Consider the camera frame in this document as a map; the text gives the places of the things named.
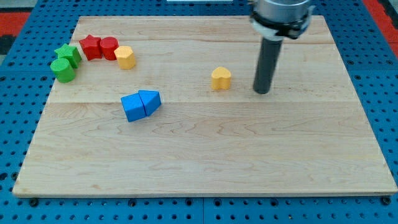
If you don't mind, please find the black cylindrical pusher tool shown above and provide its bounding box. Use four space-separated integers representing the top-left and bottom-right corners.
253 38 282 94

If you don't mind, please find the yellow heart block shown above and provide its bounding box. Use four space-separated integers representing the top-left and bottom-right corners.
211 67 231 90

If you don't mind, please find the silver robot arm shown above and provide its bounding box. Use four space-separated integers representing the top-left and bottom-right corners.
250 0 315 94

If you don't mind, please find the yellow hexagon block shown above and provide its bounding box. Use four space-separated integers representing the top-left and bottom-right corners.
114 45 136 70

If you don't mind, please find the blue triangular prism block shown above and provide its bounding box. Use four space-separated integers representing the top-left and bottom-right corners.
138 90 162 116

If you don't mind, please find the wooden board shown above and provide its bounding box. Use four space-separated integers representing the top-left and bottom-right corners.
12 16 397 198

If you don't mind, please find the blue cube block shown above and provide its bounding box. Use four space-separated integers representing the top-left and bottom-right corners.
121 93 146 122

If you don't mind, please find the red cylinder block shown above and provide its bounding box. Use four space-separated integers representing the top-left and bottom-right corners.
100 37 119 60

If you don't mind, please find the red star block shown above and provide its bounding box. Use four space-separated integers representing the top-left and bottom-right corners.
79 35 102 60

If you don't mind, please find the green star block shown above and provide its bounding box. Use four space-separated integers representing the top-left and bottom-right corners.
54 44 82 68

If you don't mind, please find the green cylinder block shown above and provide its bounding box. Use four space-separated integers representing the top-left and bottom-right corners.
50 58 76 83

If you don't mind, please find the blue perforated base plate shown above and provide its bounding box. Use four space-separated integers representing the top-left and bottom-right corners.
1 0 397 223

